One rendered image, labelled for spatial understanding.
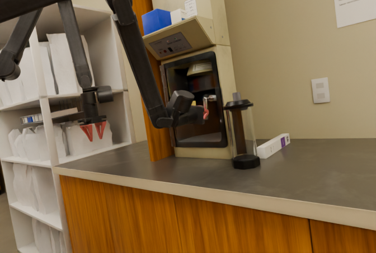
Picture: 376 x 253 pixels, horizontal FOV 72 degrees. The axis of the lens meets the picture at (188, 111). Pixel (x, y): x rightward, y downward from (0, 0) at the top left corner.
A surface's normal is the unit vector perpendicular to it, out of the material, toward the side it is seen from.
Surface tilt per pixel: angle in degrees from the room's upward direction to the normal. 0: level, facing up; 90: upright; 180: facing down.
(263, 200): 90
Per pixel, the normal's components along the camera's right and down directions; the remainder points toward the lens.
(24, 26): 0.39, -0.05
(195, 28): -0.35, 0.79
